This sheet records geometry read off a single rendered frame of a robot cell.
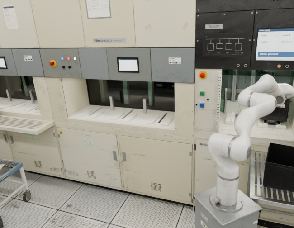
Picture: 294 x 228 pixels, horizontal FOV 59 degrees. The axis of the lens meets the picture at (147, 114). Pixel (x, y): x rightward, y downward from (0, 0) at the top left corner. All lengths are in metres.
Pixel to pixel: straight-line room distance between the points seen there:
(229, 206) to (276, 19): 1.23
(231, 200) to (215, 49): 1.06
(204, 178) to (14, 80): 2.67
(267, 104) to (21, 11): 2.25
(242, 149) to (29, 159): 2.66
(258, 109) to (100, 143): 1.63
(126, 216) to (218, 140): 1.52
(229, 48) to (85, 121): 1.53
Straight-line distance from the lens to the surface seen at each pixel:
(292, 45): 2.03
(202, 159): 2.37
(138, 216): 2.69
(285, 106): 2.34
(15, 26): 2.92
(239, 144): 1.42
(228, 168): 1.50
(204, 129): 2.24
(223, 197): 1.60
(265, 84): 1.75
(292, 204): 1.77
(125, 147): 2.57
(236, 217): 1.59
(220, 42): 2.02
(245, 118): 1.55
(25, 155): 3.49
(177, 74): 2.12
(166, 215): 2.68
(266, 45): 2.02
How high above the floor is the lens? 1.82
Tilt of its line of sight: 21 degrees down
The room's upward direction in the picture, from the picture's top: 3 degrees counter-clockwise
